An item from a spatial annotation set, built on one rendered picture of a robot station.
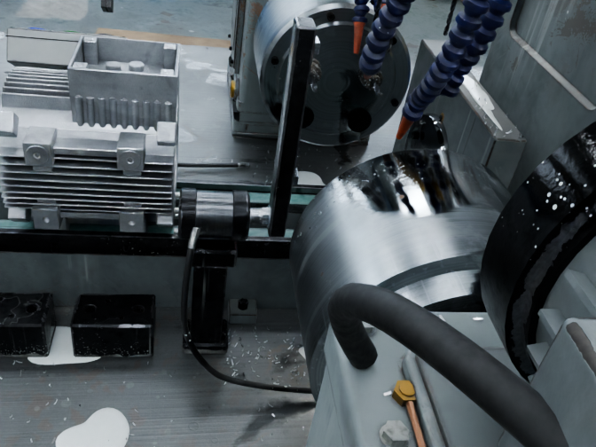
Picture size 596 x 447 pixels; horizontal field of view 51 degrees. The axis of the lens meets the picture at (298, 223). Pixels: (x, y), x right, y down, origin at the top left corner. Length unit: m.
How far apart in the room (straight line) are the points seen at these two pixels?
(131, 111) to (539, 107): 0.52
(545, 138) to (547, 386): 0.66
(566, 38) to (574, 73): 0.05
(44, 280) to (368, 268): 0.52
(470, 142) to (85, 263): 0.52
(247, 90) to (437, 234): 0.82
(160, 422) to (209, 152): 0.64
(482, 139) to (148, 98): 0.39
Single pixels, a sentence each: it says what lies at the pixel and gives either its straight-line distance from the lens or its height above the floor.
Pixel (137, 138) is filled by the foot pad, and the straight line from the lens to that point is 0.76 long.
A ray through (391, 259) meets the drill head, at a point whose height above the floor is 1.14.
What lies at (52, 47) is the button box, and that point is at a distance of 1.02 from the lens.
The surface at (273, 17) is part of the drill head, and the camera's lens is 1.08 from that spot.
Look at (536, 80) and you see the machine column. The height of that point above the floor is 1.15.
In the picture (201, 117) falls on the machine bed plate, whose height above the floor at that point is 0.80.
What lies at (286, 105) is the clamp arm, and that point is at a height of 1.17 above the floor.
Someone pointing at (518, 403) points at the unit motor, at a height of 1.28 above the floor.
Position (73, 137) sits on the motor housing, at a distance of 0.78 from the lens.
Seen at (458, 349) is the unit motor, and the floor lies 1.28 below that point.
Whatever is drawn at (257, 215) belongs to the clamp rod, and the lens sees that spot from 0.73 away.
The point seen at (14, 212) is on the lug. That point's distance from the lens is 0.84.
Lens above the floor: 1.45
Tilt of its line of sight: 36 degrees down
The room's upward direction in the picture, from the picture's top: 10 degrees clockwise
